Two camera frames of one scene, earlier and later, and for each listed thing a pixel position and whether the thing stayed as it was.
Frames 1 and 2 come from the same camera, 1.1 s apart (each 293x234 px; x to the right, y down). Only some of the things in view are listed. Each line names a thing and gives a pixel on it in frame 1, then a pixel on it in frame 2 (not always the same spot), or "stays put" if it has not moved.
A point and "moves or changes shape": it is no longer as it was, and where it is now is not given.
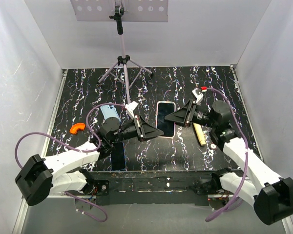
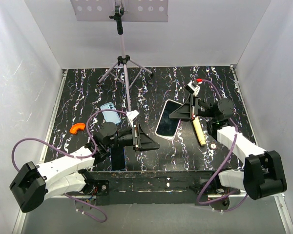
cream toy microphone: (200, 133) stays put
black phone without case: (117, 156) stays put
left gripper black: (146, 130) -> (145, 142)
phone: (109, 111) stays put
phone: (163, 108) moves or changes shape
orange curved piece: (76, 126) stays put
